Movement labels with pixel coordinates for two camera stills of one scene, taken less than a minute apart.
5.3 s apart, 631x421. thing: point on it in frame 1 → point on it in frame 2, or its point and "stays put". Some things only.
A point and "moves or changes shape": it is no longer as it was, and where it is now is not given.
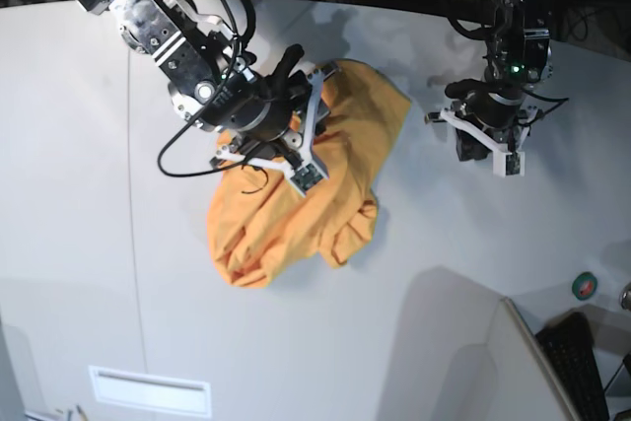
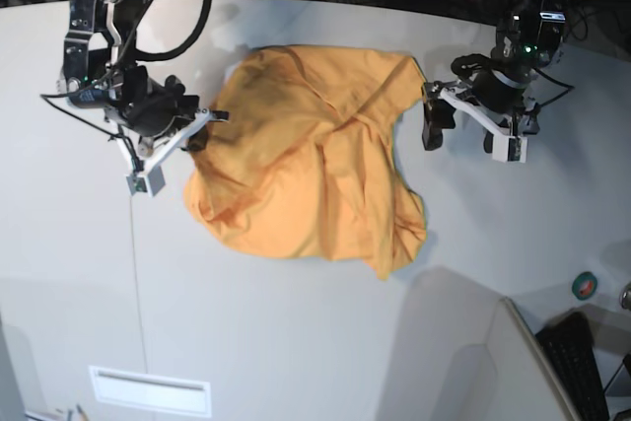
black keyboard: (567, 342) stays put
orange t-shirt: (259, 230) moves or changes shape
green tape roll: (584, 285) stays put
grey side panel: (507, 378) stays put
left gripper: (261, 107) → (152, 107)
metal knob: (626, 298) stays put
